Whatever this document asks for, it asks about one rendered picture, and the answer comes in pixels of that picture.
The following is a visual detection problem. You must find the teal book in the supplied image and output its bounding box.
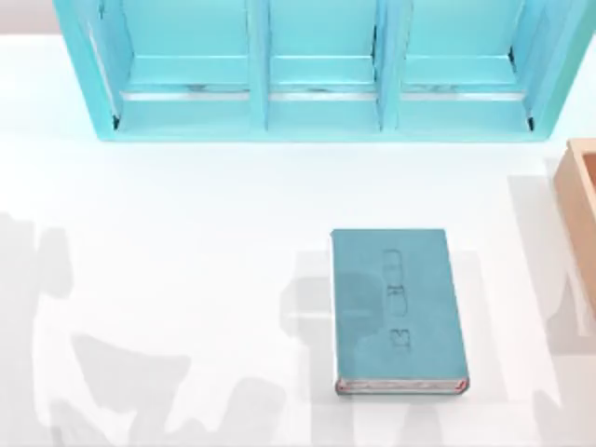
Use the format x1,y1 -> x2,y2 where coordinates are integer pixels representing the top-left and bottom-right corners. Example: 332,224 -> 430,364
330,227 -> 470,398

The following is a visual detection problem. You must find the shallow salmon-coloured box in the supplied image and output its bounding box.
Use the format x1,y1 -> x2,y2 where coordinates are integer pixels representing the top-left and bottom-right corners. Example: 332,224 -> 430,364
552,137 -> 596,338

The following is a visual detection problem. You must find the light blue rack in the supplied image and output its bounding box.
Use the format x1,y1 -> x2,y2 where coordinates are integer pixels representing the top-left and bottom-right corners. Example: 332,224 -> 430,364
51,0 -> 596,143

